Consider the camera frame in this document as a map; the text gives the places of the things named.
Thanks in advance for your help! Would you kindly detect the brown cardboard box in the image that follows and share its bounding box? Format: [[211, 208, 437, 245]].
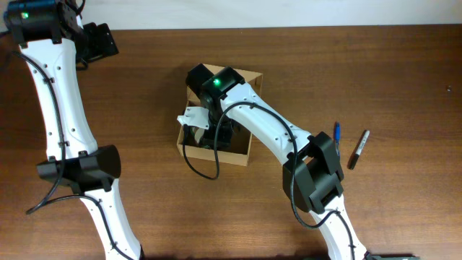
[[177, 64, 263, 166]]

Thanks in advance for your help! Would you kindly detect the blue pen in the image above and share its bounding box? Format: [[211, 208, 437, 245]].
[[334, 121, 341, 157]]

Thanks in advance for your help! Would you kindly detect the beige masking tape roll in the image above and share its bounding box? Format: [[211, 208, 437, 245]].
[[193, 128, 205, 146]]

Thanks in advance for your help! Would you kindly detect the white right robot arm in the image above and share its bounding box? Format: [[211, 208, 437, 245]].
[[178, 64, 370, 259]]

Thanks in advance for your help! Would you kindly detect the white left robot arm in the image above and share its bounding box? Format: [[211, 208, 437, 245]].
[[4, 0, 144, 259]]

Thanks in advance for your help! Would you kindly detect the black marker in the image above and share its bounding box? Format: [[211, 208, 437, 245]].
[[348, 130, 370, 170]]

